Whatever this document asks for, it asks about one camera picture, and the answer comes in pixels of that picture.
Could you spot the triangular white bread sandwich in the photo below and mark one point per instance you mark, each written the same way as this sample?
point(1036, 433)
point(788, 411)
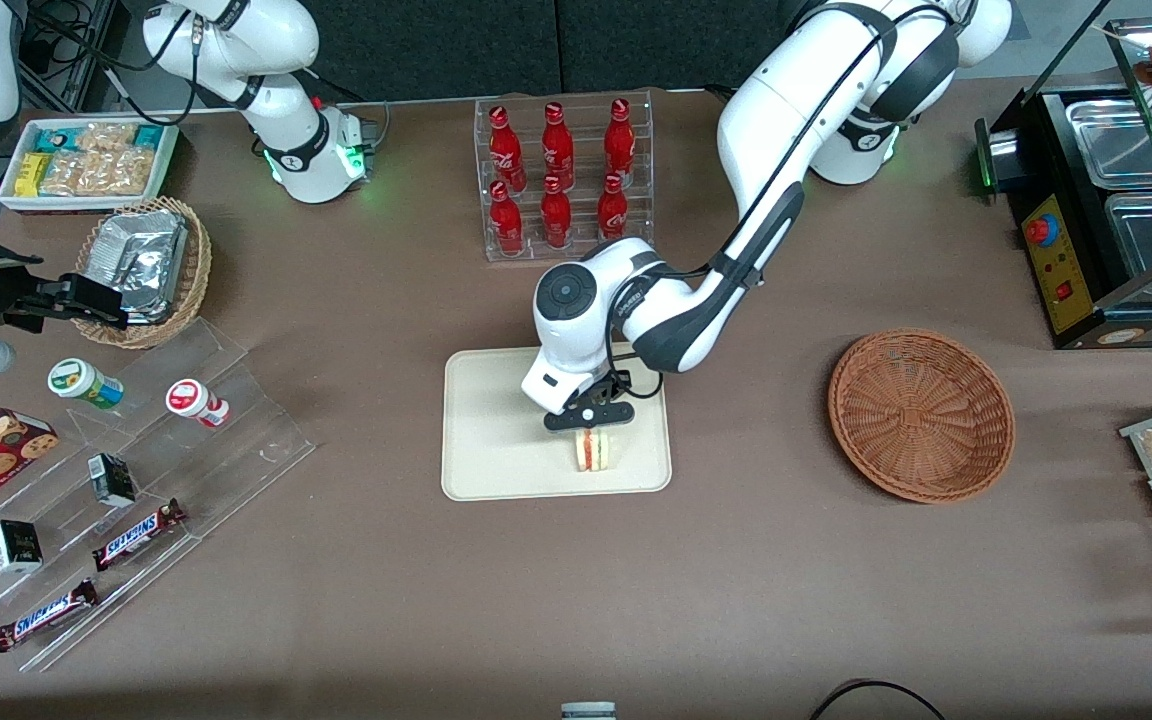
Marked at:
point(598, 452)

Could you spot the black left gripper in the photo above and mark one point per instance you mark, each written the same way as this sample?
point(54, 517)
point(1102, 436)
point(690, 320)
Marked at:
point(620, 382)

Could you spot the brown wicker basket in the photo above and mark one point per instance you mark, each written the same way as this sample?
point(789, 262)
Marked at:
point(921, 415)

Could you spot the red lid white cup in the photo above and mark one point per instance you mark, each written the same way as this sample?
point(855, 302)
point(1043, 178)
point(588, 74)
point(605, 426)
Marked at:
point(191, 400)

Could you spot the green lid white cup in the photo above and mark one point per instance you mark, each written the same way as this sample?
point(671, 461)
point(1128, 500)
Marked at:
point(81, 382)

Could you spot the small black carton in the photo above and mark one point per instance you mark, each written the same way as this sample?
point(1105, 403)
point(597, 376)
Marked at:
point(112, 482)
point(14, 546)

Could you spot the light wicker basket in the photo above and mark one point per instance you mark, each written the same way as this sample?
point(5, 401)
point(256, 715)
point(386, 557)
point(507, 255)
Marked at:
point(194, 270)

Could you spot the grey cylindrical object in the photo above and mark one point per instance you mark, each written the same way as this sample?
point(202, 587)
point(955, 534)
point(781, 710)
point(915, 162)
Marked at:
point(588, 711)

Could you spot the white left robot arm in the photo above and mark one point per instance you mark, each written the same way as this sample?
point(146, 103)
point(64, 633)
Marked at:
point(786, 120)

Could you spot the white rectangular snack tray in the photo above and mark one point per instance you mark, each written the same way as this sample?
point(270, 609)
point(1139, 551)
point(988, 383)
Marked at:
point(168, 160)

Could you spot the red cola bottle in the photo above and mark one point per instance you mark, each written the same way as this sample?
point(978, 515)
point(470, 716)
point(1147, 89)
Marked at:
point(506, 222)
point(613, 214)
point(620, 142)
point(506, 150)
point(556, 216)
point(557, 148)

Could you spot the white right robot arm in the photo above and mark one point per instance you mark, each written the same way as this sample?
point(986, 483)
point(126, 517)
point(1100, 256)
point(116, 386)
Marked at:
point(286, 140)

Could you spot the black food warmer cabinet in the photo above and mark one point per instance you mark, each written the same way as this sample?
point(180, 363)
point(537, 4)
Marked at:
point(1066, 280)

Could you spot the clear bag of nuts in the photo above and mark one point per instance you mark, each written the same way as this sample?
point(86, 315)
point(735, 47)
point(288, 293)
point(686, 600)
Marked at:
point(101, 173)
point(106, 138)

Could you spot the brown snickers bar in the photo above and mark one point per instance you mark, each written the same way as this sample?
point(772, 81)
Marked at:
point(136, 535)
point(44, 616)

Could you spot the teal snack packet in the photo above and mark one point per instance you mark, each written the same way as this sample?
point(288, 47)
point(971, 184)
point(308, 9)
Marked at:
point(148, 136)
point(56, 138)

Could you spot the yellow snack packet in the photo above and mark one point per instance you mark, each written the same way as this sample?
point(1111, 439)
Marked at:
point(32, 175)

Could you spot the cream plastic tray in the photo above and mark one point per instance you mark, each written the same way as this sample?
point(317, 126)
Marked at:
point(496, 440)

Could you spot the red emergency stop button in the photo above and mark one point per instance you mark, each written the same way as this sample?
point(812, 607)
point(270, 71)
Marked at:
point(1041, 230)

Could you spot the clear acrylic bottle rack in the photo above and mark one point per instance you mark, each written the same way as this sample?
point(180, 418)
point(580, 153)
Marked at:
point(581, 255)

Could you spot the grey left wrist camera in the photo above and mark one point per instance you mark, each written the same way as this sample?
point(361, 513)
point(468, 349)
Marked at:
point(556, 385)

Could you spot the silver foil packet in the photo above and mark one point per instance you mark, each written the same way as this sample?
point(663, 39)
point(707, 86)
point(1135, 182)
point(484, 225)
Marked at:
point(141, 260)

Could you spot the clear acrylic stepped display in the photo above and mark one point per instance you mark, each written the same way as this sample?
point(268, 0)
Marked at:
point(236, 450)

